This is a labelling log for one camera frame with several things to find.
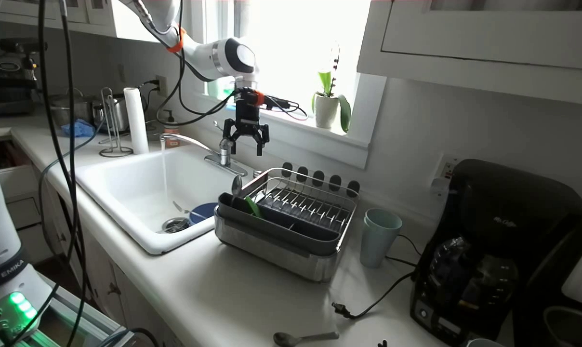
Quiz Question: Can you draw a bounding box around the blue rag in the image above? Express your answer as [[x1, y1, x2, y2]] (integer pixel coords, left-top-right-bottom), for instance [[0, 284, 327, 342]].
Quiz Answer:
[[57, 118, 98, 141]]

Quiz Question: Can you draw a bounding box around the potted green plant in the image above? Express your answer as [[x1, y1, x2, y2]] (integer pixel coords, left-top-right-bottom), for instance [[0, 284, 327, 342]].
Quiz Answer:
[[310, 49, 354, 136]]

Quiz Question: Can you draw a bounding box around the black boxy appliance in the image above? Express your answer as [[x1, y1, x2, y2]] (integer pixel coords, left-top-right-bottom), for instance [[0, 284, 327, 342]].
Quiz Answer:
[[512, 211, 582, 347]]

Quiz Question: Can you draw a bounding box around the blue bowl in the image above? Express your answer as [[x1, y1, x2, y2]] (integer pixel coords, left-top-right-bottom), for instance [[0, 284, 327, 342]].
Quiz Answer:
[[187, 201, 219, 226]]

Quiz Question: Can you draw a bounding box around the black hanging cable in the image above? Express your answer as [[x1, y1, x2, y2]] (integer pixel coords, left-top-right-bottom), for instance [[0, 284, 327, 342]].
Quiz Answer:
[[55, 0, 86, 259], [34, 0, 88, 347]]

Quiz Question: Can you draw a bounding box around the white framed window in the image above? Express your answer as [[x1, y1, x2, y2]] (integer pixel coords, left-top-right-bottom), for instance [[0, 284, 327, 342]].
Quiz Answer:
[[185, 0, 391, 170]]

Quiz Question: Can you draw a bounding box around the green plastic utensil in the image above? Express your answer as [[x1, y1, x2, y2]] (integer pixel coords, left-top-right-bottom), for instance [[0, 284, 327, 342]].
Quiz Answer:
[[240, 197, 262, 218]]

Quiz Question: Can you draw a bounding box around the wire paper towel holder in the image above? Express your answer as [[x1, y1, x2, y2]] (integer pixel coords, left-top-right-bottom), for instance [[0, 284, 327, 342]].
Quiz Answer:
[[96, 85, 136, 161]]

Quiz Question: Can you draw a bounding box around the black countertop machine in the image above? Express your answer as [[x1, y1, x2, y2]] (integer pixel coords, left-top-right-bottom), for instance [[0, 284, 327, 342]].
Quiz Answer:
[[0, 37, 40, 120]]

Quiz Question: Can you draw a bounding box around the chrome sink hole cap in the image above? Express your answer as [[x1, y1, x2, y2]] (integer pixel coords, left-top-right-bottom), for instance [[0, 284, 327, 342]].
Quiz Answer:
[[229, 174, 248, 197]]

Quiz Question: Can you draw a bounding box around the chrome sink faucet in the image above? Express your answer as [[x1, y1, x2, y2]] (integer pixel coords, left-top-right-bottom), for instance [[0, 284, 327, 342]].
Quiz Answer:
[[160, 132, 256, 178]]

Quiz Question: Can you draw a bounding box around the black power cord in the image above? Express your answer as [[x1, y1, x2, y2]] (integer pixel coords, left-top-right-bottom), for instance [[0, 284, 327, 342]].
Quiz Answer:
[[329, 232, 424, 323]]

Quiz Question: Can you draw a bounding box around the grey utensil holder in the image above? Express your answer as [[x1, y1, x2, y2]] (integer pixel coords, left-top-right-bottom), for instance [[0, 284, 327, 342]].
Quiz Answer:
[[215, 191, 264, 224]]

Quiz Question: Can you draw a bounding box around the black coffee maker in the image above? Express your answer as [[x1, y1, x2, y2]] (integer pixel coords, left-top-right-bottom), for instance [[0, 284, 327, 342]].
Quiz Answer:
[[410, 159, 582, 347]]

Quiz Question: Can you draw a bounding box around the white paper towel roll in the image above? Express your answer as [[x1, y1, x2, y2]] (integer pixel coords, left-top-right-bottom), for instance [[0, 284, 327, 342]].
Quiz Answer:
[[121, 85, 150, 157]]

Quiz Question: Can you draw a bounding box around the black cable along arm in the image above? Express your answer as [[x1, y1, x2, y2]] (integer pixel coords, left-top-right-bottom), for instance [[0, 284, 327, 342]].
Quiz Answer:
[[150, 0, 242, 130]]

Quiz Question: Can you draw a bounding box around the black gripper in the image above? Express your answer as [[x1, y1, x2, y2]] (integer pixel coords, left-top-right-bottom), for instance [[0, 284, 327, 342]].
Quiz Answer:
[[221, 85, 271, 159]]

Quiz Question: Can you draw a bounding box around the chrome sink drain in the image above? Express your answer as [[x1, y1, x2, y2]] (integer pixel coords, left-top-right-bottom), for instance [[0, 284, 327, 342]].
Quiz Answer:
[[160, 217, 192, 236]]

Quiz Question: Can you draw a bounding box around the grey wire dish rack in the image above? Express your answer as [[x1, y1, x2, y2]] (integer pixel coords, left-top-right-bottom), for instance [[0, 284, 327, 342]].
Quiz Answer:
[[212, 161, 364, 286]]

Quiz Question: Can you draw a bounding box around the white wall outlet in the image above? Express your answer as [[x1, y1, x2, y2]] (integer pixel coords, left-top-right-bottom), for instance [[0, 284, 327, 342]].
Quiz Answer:
[[150, 74, 169, 101], [429, 153, 460, 197]]

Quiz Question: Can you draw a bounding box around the black wrist camera red mount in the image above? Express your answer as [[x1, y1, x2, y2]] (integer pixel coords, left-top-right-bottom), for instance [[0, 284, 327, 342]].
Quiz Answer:
[[254, 91, 306, 120]]

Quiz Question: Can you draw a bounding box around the white kitchen sink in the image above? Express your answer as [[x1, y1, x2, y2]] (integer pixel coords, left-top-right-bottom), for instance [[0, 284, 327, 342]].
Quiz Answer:
[[75, 143, 256, 259]]

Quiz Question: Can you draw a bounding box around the pale teal cup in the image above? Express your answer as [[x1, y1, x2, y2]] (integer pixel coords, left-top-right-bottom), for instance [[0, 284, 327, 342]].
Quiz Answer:
[[358, 209, 406, 271]]

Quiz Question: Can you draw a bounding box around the white wall cabinet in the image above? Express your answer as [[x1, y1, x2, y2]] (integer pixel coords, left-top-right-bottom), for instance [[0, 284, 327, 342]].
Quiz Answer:
[[356, 0, 582, 109], [0, 0, 165, 45]]

